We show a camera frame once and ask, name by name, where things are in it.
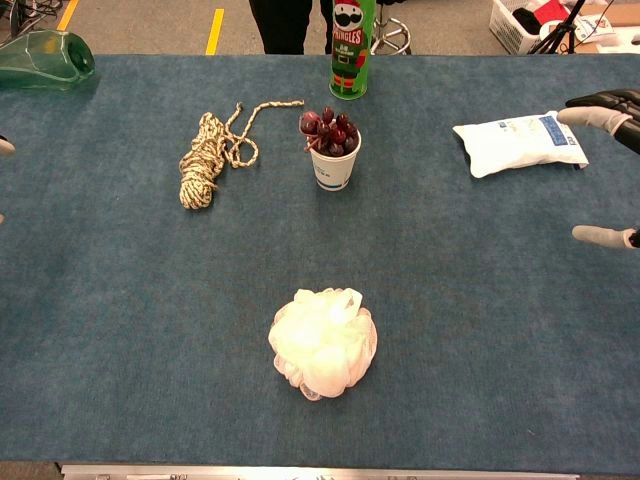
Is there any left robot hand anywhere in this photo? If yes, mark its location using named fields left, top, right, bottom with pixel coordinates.
left=0, top=133, right=17, bottom=225

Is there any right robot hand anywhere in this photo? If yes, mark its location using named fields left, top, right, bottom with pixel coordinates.
left=556, top=88, right=640, bottom=250

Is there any white blue snack packet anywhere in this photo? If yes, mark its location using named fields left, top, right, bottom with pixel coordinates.
left=452, top=110, right=590, bottom=179

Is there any cardboard box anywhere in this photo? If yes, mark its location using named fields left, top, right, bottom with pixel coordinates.
left=574, top=3, right=640, bottom=55

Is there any green glass vase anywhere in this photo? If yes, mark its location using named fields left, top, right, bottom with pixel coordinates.
left=0, top=29, right=96, bottom=92

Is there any black tripod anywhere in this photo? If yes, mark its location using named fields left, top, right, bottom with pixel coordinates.
left=532, top=0, right=589, bottom=55

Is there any white plastic basket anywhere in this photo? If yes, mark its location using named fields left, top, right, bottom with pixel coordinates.
left=488, top=0, right=576, bottom=55

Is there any blue table cloth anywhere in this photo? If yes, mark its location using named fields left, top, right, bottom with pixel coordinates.
left=0, top=53, right=640, bottom=475

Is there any chrome stool base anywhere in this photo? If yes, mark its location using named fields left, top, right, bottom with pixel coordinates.
left=369, top=0, right=414, bottom=56

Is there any green Pringles can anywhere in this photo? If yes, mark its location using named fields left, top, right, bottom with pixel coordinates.
left=328, top=0, right=377, bottom=101

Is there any red grape bunch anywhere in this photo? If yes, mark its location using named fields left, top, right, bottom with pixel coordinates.
left=299, top=105, right=360, bottom=157

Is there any white paper cup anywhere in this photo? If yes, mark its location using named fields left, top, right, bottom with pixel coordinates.
left=308, top=130, right=363, bottom=192

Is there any person in black trousers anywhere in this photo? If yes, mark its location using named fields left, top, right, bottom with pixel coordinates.
left=248, top=0, right=335, bottom=56

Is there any white mesh bath sponge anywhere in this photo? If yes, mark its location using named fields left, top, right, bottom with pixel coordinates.
left=267, top=287, right=378, bottom=402

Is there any beige braided rope bundle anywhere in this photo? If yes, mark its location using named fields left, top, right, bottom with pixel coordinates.
left=178, top=99, right=306, bottom=211

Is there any aluminium table rail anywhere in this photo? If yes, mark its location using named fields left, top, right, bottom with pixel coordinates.
left=58, top=463, right=581, bottom=480

